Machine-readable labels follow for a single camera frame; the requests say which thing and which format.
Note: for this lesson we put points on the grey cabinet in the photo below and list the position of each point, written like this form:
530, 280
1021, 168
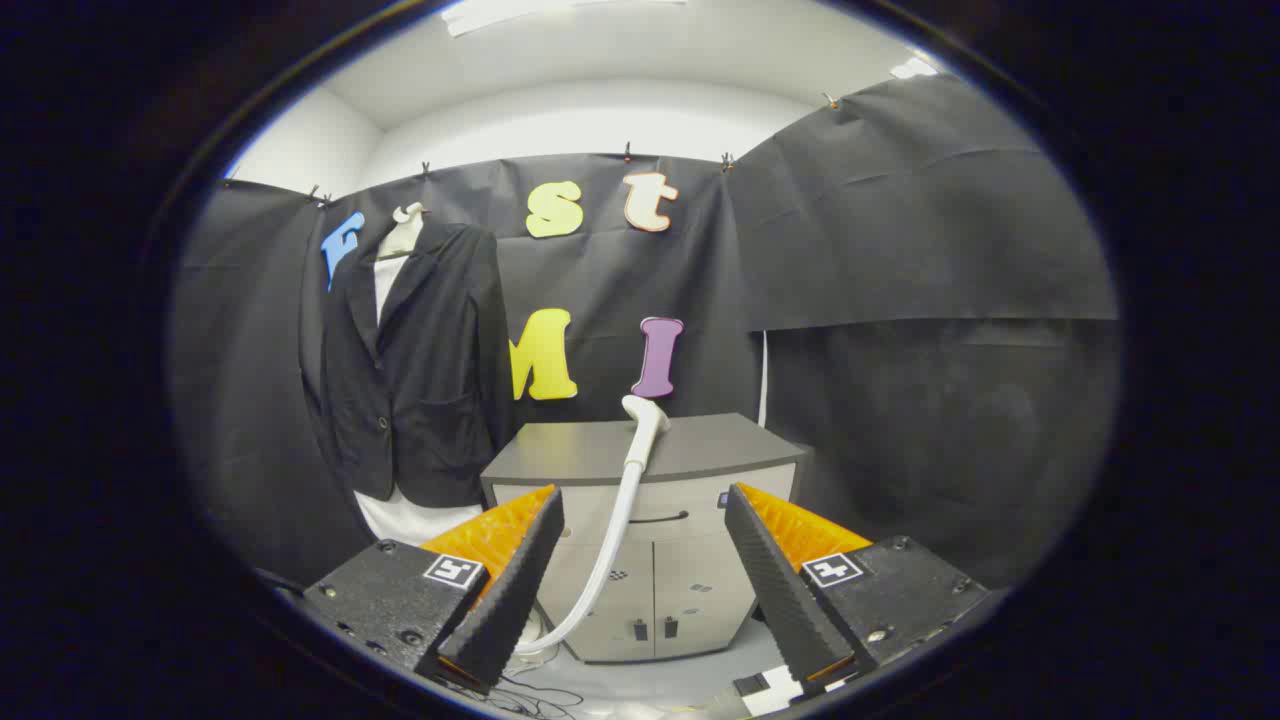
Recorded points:
720, 448

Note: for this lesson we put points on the black backdrop cloth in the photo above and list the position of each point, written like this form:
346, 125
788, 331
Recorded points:
900, 250

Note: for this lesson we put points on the black suit jacket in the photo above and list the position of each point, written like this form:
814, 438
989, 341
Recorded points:
440, 380

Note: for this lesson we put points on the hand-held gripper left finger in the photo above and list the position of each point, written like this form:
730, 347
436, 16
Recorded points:
510, 590

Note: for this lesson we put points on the small ceiling light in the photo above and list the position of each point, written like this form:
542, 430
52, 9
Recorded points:
913, 69

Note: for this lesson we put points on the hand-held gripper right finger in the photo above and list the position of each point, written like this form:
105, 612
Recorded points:
775, 590

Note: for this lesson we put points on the cream clothes hanger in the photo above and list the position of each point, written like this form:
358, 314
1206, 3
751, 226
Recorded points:
408, 225

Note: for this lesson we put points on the white garment steamer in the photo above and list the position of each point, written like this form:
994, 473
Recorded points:
645, 418

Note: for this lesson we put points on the long ceiling light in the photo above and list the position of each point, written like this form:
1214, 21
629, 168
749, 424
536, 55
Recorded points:
520, 12

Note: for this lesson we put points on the white shirt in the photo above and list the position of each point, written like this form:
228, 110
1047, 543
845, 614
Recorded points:
410, 518

